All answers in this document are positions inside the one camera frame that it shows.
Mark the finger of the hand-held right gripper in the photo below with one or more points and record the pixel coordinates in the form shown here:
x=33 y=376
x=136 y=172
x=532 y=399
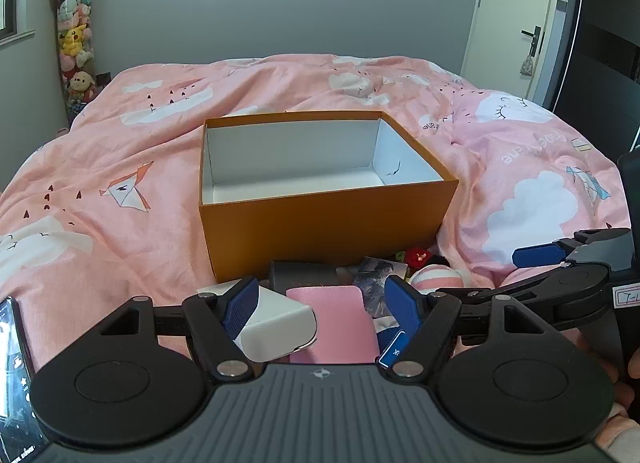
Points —
x=537 y=255
x=540 y=288

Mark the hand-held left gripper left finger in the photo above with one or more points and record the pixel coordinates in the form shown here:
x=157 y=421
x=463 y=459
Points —
x=240 y=310

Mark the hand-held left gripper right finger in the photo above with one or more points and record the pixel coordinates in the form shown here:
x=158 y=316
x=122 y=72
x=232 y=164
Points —
x=405 y=308

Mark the long white box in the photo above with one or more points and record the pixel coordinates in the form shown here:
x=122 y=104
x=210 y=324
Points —
x=280 y=328

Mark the pink fabric pouch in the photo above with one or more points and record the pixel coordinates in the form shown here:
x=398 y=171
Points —
x=335 y=323

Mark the orange cardboard box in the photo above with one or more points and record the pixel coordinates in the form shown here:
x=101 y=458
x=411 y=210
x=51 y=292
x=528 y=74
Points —
x=300 y=233

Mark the person's right hand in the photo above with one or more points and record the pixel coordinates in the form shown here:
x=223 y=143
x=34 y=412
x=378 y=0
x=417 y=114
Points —
x=625 y=428

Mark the pink striped ball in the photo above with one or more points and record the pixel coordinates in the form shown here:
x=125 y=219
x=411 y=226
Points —
x=435 y=277

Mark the photo card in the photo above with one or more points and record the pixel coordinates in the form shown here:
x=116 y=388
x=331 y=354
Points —
x=375 y=275

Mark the blue card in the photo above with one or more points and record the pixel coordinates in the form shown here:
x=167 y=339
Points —
x=392 y=350

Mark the red plush toy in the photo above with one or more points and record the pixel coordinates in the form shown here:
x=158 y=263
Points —
x=417 y=257

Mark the small hanging pouch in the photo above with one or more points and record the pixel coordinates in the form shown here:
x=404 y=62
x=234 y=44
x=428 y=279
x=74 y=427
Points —
x=526 y=67

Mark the dark wardrobe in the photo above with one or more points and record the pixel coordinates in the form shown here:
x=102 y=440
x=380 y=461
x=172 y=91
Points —
x=600 y=68

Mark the black smartphone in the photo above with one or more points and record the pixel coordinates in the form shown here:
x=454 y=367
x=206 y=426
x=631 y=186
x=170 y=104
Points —
x=15 y=368

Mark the pink printed blanket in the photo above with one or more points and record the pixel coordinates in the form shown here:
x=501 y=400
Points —
x=325 y=88

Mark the white door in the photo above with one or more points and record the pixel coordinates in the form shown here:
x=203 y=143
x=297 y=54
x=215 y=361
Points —
x=505 y=3

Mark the clear tube of plush toys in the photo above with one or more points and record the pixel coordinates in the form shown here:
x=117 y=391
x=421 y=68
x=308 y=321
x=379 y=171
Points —
x=72 y=43

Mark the black wall socket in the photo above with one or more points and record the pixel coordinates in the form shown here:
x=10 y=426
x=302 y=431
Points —
x=103 y=78

